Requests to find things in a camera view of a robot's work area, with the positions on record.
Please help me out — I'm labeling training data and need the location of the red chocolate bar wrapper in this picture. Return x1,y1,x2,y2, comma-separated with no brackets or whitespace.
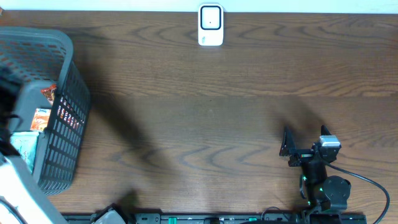
40,83,57,105

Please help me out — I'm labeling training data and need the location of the small orange snack box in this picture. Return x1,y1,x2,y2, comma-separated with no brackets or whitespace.
30,108,51,131

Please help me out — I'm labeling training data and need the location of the light green tissue pack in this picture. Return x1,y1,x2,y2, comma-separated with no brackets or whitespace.
11,131,40,172

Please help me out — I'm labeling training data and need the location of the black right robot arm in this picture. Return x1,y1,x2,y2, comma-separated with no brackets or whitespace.
279,125,351,223

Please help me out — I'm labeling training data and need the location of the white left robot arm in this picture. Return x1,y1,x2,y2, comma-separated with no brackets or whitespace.
1,67,67,224

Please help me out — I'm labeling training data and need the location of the white barcode scanner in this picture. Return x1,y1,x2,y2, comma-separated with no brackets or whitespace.
198,3,224,47

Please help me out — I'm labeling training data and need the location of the dark grey plastic basket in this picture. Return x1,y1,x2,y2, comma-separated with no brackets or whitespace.
1,27,90,195

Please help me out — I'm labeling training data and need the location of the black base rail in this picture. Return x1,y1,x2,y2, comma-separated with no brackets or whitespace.
55,212,368,224

